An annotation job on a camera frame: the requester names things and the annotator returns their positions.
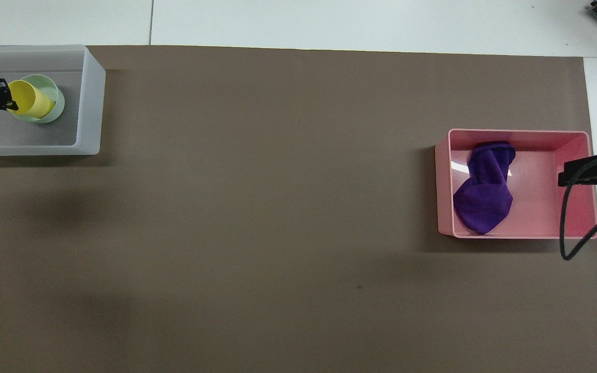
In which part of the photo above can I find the yellow plastic cup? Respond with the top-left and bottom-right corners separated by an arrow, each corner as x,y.
8,80 -> 56,118

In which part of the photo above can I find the black cable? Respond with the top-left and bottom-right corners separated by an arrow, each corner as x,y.
559,153 -> 597,262

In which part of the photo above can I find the purple cloth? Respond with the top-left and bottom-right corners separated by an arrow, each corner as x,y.
452,140 -> 517,236

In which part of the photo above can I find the translucent white plastic box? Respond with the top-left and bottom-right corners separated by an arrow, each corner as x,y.
0,45 -> 107,157

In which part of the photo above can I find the pink plastic box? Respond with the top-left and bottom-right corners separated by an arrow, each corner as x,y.
434,128 -> 597,240

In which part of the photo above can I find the light green plastic cup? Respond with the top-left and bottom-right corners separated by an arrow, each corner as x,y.
10,74 -> 65,124

